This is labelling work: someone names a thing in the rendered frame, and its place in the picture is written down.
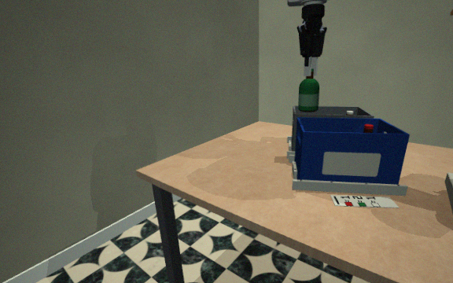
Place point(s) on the dark grey divided crate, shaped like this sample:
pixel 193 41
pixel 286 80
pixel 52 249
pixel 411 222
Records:
pixel 331 111

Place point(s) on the dark blue crate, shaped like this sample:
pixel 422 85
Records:
pixel 335 155

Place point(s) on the white paper pick list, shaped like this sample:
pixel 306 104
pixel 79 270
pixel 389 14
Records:
pixel 363 201

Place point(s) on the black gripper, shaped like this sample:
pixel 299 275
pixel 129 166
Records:
pixel 312 15

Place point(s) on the red bottle with pink label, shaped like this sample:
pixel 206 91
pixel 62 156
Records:
pixel 368 128

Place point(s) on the green bottle with pale green label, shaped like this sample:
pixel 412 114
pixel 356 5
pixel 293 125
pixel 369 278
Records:
pixel 309 94

